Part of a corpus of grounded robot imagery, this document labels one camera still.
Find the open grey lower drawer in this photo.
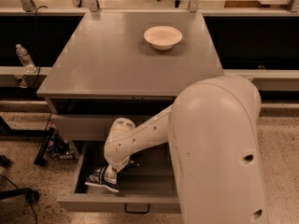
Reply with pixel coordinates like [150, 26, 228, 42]
[57, 142, 180, 214]

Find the blue chip bag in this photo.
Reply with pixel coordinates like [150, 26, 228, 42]
[84, 160, 140, 193]

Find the clear plastic water bottle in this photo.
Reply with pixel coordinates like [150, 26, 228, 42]
[16, 44, 36, 74]

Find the black drawer handle lower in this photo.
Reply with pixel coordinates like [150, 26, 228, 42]
[123, 203, 150, 215]

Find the white bowl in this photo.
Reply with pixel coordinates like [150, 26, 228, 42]
[143, 26, 182, 50]

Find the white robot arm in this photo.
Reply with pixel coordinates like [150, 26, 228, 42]
[104, 76, 269, 224]

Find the grey drawer cabinet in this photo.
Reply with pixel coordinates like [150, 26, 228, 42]
[36, 10, 225, 161]

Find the black chair base leg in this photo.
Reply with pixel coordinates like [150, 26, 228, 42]
[0, 188, 39, 203]

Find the black cable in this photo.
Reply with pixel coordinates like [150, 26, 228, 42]
[28, 6, 50, 89]

